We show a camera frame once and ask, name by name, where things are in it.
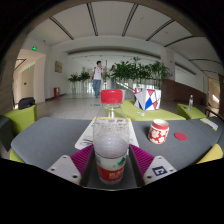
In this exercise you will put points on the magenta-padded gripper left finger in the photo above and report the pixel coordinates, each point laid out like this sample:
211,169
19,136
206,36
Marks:
68,168

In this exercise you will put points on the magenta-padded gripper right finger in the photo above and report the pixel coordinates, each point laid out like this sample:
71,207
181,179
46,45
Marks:
156,170

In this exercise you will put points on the clear red-capped water bottle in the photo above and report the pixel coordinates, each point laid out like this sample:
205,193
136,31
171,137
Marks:
111,146

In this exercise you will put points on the small clear water bottle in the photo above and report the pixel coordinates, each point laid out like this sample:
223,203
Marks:
190,102

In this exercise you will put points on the colourful printed magazine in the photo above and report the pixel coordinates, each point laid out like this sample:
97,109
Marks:
85,136

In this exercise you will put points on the red and white patterned cup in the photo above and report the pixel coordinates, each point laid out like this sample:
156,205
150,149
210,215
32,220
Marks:
158,132

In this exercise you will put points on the flat round red coaster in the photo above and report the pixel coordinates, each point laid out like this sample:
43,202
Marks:
180,136

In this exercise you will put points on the large lime green low table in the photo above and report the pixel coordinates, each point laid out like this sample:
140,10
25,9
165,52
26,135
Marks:
150,115

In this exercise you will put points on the lime green block seat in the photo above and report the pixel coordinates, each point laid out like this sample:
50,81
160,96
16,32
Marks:
186,113

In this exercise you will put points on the yellow-edged white leaflet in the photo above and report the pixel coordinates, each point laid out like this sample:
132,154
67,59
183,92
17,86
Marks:
209,123

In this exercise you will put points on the white red blue geometric box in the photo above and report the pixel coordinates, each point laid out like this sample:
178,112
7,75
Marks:
147,99

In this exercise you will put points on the red fire extinguisher box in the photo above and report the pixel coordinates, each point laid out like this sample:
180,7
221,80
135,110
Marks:
56,93

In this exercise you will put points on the black bag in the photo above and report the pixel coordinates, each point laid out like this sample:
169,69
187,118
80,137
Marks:
26,102

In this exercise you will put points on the dark wooden table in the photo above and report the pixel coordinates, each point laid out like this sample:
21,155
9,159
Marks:
215,114

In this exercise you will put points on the person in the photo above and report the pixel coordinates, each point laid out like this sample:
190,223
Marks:
113,78
97,75

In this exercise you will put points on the group of potted green plants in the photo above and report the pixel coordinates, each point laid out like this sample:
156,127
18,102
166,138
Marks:
133,71

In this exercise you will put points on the green exit sign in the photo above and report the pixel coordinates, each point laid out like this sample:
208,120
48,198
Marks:
34,48

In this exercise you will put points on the framed wall picture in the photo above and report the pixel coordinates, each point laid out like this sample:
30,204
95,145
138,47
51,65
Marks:
58,66

